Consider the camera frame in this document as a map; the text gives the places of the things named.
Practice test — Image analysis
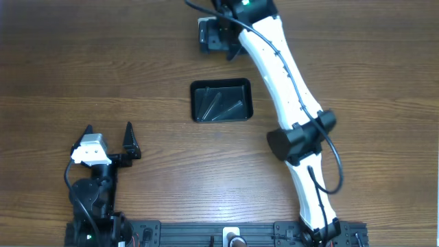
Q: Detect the white test tube rack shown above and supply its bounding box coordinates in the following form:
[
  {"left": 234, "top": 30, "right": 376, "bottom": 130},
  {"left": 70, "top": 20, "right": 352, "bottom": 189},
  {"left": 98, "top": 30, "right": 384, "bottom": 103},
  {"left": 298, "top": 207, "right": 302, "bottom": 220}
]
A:
[{"left": 197, "top": 16, "right": 220, "bottom": 45}]

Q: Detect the black tray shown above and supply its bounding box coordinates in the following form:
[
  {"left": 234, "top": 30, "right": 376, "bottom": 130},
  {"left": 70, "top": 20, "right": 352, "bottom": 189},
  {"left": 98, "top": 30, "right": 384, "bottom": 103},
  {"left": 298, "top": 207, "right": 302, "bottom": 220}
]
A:
[{"left": 189, "top": 78, "right": 254, "bottom": 124}]

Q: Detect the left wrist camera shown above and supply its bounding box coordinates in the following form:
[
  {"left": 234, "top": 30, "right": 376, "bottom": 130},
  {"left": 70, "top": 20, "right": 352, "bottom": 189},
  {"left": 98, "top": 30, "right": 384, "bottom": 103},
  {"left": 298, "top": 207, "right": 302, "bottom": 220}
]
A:
[{"left": 70, "top": 132, "right": 112, "bottom": 168}]

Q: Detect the mounting rail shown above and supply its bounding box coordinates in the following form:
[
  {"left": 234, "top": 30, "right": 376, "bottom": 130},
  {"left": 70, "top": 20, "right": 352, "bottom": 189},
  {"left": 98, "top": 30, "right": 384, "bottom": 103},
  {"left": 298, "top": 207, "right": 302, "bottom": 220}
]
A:
[{"left": 64, "top": 220, "right": 370, "bottom": 247}]

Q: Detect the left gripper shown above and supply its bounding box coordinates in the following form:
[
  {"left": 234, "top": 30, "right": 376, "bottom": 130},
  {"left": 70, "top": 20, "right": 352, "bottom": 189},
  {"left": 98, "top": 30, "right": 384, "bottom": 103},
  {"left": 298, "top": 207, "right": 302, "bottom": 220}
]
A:
[{"left": 70, "top": 121, "right": 142, "bottom": 168}]

